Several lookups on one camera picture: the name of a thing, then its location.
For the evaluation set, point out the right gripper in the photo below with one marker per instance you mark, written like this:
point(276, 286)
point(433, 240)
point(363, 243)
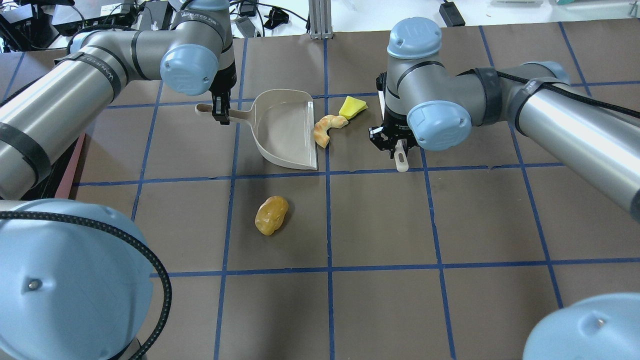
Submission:
point(394, 130)

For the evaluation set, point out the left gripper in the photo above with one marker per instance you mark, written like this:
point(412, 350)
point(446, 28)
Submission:
point(220, 107)

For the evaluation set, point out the beige hand brush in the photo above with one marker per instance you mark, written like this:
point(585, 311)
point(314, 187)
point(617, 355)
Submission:
point(400, 157)

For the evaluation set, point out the yellow sponge wedge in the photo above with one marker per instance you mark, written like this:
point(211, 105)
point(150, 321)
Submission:
point(351, 107)

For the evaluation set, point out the croissant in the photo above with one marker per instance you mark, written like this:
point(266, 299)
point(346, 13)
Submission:
point(321, 128)

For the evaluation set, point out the beige dustpan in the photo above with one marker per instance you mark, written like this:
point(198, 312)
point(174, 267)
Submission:
point(281, 122)

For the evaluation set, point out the orange bread roll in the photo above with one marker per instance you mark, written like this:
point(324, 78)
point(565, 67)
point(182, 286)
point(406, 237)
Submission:
point(271, 215)

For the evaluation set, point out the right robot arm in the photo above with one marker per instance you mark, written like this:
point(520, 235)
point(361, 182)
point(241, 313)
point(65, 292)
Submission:
point(423, 106)

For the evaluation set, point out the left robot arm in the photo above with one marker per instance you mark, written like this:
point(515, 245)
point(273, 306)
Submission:
point(78, 281)

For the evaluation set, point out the black power adapter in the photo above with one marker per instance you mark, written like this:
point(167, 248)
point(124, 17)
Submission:
point(450, 14)

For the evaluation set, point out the aluminium frame post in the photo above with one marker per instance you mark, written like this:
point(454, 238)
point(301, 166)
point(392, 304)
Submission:
point(320, 25)

